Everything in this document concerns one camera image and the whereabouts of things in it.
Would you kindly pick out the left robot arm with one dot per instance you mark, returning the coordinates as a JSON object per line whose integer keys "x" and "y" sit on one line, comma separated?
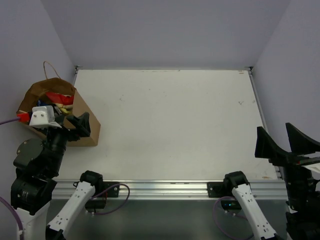
{"x": 37, "y": 164}

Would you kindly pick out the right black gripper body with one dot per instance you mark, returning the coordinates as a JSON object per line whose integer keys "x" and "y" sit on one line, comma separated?
{"x": 295, "y": 172}

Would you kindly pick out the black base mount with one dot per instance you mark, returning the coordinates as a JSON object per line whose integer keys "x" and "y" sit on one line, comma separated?
{"x": 215, "y": 189}
{"x": 113, "y": 189}

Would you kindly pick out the yellow chip bag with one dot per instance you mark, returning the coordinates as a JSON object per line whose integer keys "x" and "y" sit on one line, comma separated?
{"x": 65, "y": 109}

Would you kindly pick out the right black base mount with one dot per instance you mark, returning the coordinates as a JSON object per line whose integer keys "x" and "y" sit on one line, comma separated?
{"x": 215, "y": 189}

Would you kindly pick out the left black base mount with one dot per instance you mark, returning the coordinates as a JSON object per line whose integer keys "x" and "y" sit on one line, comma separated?
{"x": 113, "y": 189}

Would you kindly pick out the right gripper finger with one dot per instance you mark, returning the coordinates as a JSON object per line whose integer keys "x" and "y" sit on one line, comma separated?
{"x": 266, "y": 147}
{"x": 300, "y": 143}

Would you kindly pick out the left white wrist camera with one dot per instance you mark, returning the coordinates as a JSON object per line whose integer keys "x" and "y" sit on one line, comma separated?
{"x": 43, "y": 117}

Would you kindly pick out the blue snack bag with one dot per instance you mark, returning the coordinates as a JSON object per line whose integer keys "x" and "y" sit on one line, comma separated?
{"x": 41, "y": 103}

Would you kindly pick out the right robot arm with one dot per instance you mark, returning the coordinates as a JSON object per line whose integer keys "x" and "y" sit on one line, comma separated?
{"x": 299, "y": 201}

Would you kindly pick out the red chip bag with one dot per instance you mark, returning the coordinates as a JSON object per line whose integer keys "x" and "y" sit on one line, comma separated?
{"x": 60, "y": 99}

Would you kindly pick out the brown paper bag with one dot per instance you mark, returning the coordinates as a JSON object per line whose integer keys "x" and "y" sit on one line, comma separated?
{"x": 38, "y": 91}

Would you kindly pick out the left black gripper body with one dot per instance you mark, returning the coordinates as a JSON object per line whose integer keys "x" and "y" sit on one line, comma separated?
{"x": 70, "y": 130}

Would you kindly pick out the aluminium front rail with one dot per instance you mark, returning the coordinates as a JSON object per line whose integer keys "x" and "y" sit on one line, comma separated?
{"x": 197, "y": 189}

